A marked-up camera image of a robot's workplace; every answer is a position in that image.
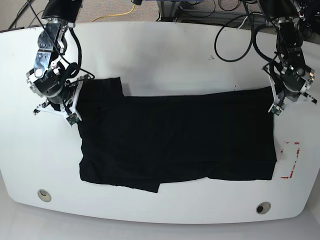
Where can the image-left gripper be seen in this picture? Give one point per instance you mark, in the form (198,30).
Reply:
(61,99)

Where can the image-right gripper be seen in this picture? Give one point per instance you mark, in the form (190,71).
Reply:
(289,83)

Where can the black t-shirt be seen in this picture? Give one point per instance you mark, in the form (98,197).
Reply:
(141,142)

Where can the red tape rectangle marking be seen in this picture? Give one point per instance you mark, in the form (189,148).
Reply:
(288,159)

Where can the left table grommet hole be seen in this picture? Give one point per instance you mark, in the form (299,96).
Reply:
(44,195)

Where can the table grommet hole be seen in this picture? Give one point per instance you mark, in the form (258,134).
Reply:
(44,195)
(263,208)

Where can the right table grommet hole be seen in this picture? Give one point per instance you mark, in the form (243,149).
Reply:
(263,208)

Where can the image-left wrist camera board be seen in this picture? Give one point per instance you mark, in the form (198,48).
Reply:
(73,119)

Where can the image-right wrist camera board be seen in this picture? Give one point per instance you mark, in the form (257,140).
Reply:
(275,109)

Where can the black cable image-left floor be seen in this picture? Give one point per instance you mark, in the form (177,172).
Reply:
(10,8)

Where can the aluminium frame stand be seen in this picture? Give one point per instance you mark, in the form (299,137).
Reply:
(199,11)

